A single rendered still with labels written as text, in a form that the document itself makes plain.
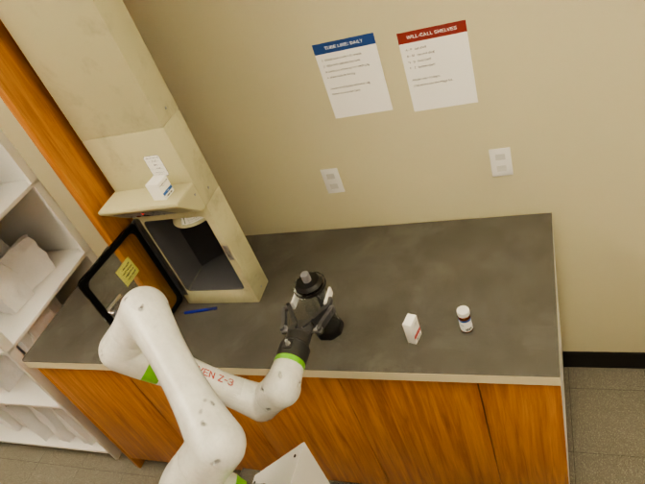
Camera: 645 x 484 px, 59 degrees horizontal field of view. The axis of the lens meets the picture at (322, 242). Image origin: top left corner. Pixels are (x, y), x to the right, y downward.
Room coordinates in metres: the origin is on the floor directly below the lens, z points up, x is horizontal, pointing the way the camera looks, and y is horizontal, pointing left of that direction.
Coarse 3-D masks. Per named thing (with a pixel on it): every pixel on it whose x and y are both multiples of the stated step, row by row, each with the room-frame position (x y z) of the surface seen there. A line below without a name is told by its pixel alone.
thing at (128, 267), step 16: (128, 240) 1.72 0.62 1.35; (112, 256) 1.65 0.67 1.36; (128, 256) 1.69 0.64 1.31; (144, 256) 1.73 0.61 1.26; (112, 272) 1.62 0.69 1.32; (128, 272) 1.66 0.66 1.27; (144, 272) 1.70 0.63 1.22; (80, 288) 1.52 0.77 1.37; (96, 288) 1.56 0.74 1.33; (112, 288) 1.59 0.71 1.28; (128, 288) 1.63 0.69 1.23; (160, 288) 1.72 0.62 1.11; (112, 304) 1.56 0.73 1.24
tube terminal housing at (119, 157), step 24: (96, 144) 1.77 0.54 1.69; (120, 144) 1.72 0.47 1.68; (144, 144) 1.68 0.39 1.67; (168, 144) 1.64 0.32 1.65; (192, 144) 1.71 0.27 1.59; (120, 168) 1.75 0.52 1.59; (144, 168) 1.71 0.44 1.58; (168, 168) 1.66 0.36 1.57; (192, 168) 1.66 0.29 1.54; (216, 192) 1.70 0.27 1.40; (168, 216) 1.72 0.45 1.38; (192, 216) 1.67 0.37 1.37; (216, 216) 1.65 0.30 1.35; (240, 240) 1.70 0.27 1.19; (240, 264) 1.64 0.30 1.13; (264, 288) 1.69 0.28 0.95
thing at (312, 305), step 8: (296, 280) 1.40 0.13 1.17; (320, 288) 1.32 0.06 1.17; (304, 296) 1.31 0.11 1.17; (320, 296) 1.32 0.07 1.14; (304, 304) 1.34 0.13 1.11; (312, 304) 1.32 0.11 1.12; (320, 304) 1.32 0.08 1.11; (312, 312) 1.32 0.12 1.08; (336, 312) 1.35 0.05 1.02; (336, 320) 1.33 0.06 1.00; (328, 328) 1.32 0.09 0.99; (336, 328) 1.32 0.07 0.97
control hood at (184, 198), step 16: (128, 192) 1.74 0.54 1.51; (144, 192) 1.70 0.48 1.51; (176, 192) 1.61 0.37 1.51; (192, 192) 1.61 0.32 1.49; (112, 208) 1.67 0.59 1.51; (128, 208) 1.63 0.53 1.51; (144, 208) 1.60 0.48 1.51; (160, 208) 1.57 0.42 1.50; (176, 208) 1.57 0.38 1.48; (192, 208) 1.58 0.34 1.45
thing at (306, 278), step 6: (300, 276) 1.36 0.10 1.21; (306, 276) 1.35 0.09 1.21; (312, 276) 1.37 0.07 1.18; (318, 276) 1.36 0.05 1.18; (300, 282) 1.36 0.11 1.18; (306, 282) 1.35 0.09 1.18; (312, 282) 1.34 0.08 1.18; (318, 282) 1.34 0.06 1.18; (300, 288) 1.34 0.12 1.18; (306, 288) 1.33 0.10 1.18; (312, 288) 1.32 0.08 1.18
